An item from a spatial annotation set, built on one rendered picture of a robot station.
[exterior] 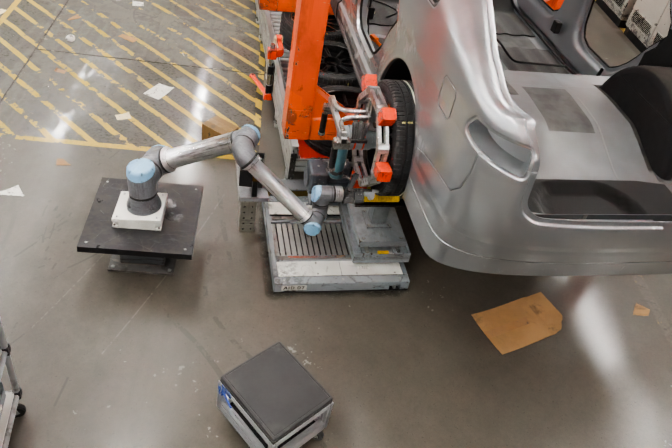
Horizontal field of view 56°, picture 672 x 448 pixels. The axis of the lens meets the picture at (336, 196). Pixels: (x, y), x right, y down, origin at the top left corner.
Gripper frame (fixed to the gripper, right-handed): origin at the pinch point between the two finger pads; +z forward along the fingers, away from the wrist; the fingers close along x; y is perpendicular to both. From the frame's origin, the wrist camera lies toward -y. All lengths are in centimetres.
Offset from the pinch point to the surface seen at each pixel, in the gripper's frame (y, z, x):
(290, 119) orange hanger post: -48, -42, -43
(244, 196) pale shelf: 2, -72, -25
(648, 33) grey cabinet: -212, 409, -267
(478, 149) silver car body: -7, 11, 106
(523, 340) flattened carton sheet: 87, 89, -2
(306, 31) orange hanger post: -90, -40, -1
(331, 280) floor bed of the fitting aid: 51, -20, -28
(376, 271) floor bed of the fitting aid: 46, 9, -33
